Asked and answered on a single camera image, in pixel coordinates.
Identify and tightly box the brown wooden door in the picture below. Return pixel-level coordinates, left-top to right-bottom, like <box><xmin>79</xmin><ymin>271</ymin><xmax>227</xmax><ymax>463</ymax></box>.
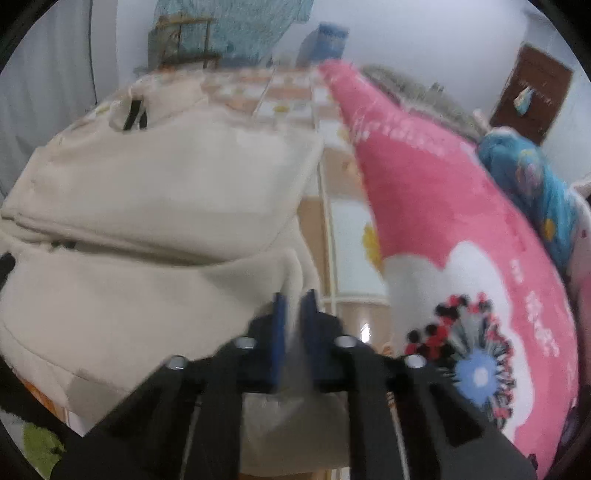
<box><xmin>489</xmin><ymin>44</ymin><xmax>575</xmax><ymax>146</ymax></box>

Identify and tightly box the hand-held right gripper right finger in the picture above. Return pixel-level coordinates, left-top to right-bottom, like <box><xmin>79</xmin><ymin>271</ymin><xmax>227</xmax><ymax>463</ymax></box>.
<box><xmin>299</xmin><ymin>289</ymin><xmax>539</xmax><ymax>480</ymax></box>

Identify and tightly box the cream zip sweatshirt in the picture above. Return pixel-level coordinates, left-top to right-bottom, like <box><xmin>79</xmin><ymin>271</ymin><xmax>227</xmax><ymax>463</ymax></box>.
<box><xmin>0</xmin><ymin>76</ymin><xmax>354</xmax><ymax>478</ymax></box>

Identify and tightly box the grey blanket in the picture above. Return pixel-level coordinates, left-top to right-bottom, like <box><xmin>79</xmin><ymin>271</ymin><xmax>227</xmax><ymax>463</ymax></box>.
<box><xmin>360</xmin><ymin>65</ymin><xmax>485</xmax><ymax>139</ymax></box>

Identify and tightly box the teal patterned wall cloth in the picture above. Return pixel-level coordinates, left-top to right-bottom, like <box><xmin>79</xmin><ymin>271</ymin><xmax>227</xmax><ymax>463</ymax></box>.
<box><xmin>154</xmin><ymin>0</ymin><xmax>315</xmax><ymax>63</ymax></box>

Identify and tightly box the green fluffy cloth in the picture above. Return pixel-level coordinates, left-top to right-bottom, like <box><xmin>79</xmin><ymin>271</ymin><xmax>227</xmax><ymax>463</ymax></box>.
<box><xmin>23</xmin><ymin>422</ymin><xmax>68</xmax><ymax>478</ymax></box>

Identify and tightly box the wooden chair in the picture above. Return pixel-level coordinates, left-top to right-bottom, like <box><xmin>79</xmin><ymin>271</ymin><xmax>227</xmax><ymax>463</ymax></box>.
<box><xmin>148</xmin><ymin>16</ymin><xmax>222</xmax><ymax>70</ymax></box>

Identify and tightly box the pink floral blanket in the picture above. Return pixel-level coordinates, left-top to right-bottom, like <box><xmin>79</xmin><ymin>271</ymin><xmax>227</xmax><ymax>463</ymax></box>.
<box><xmin>318</xmin><ymin>60</ymin><xmax>580</xmax><ymax>478</ymax></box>

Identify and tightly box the coffee cup patterned tablecloth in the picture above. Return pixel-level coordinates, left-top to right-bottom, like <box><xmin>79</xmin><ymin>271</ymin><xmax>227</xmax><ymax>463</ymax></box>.
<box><xmin>18</xmin><ymin>65</ymin><xmax>398</xmax><ymax>480</ymax></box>

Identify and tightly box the blue printed cloth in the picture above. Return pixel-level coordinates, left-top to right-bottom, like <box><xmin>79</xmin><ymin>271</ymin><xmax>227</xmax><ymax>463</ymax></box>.
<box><xmin>475</xmin><ymin>134</ymin><xmax>578</xmax><ymax>278</ymax></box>

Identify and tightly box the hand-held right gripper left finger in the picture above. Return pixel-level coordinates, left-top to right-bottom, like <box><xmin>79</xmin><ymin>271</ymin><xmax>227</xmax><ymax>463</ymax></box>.
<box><xmin>51</xmin><ymin>292</ymin><xmax>289</xmax><ymax>480</ymax></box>

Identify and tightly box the white curtain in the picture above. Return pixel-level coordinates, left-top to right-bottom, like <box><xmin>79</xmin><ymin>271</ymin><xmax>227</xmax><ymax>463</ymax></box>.
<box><xmin>0</xmin><ymin>0</ymin><xmax>121</xmax><ymax>195</ymax></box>

